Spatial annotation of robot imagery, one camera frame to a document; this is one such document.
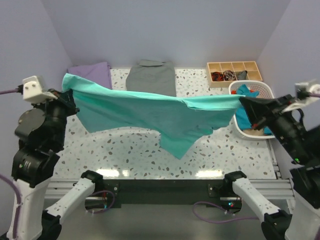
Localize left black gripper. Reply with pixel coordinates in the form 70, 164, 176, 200
33, 86, 82, 146

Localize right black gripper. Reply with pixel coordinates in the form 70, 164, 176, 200
239, 89, 312, 159

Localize teal t shirt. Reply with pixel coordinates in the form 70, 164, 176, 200
62, 73, 241, 159

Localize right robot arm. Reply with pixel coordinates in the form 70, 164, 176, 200
221, 94, 320, 240

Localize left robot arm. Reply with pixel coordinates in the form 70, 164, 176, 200
0, 89, 104, 240

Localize blue t shirt in basket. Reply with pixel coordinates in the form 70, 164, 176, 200
235, 84, 273, 136

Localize white laundry basket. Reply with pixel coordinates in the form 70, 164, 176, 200
228, 80, 276, 140

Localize beige garment in basket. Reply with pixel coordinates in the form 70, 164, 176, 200
242, 129, 265, 137

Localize grey cloth in box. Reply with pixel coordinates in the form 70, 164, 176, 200
235, 70, 248, 81

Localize patterned cloth in box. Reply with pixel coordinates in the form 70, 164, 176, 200
223, 70, 237, 81

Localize folded purple shirt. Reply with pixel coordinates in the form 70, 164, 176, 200
67, 62, 112, 89

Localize wooden compartment box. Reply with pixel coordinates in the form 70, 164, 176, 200
206, 61, 263, 88

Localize folded grey shirt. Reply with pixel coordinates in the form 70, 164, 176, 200
125, 60, 177, 97

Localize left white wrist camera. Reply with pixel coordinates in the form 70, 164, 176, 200
22, 75, 58, 104

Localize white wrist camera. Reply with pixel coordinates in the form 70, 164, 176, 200
22, 75, 58, 104
283, 79, 320, 113

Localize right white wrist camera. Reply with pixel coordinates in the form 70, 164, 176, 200
283, 79, 320, 113

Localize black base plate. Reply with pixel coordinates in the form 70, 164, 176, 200
85, 179, 242, 211

